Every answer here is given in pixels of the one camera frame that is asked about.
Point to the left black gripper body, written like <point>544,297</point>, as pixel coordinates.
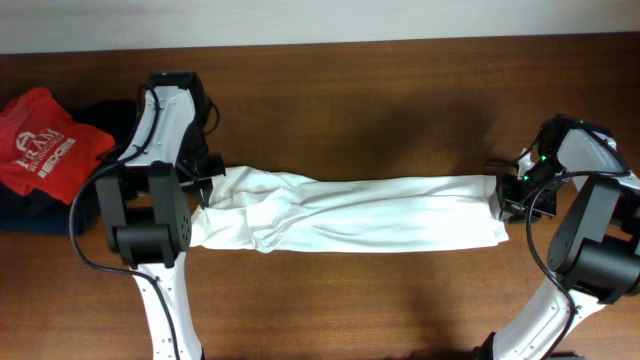
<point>205,178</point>

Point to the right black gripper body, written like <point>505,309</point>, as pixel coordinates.
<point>513,198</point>

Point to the white t-shirt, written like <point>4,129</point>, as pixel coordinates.
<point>252,209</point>

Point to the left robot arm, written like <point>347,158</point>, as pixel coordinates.
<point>144,204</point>

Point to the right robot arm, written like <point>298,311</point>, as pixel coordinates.
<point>593,257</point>

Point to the folded red printed t-shirt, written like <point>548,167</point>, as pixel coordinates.
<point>43,148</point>

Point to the folded dark navy garment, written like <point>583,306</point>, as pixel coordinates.
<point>39,213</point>

